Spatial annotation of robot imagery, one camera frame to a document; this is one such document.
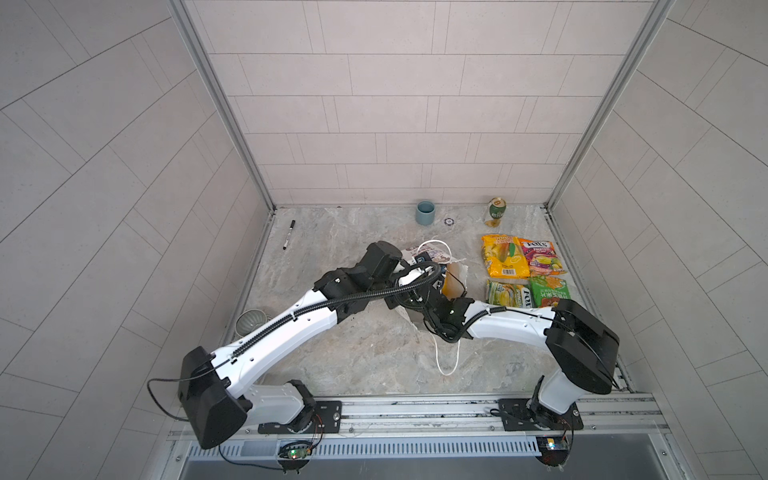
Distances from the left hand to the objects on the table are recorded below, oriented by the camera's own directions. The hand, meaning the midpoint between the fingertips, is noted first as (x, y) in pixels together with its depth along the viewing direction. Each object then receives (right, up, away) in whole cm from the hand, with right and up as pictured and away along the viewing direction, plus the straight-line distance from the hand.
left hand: (419, 277), depth 72 cm
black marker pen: (-45, +10, +36) cm, 59 cm away
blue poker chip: (+14, +15, +39) cm, 44 cm away
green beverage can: (+30, +20, +32) cm, 48 cm away
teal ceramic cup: (+5, +18, +35) cm, 40 cm away
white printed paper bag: (+9, -2, +1) cm, 9 cm away
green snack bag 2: (+28, -7, +17) cm, 34 cm away
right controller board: (+31, -40, -3) cm, 51 cm away
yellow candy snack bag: (+30, +3, +25) cm, 39 cm away
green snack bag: (+41, -7, +19) cm, 45 cm away
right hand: (-3, -7, +14) cm, 16 cm away
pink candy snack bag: (+43, +3, +26) cm, 50 cm away
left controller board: (-28, -37, -7) cm, 47 cm away
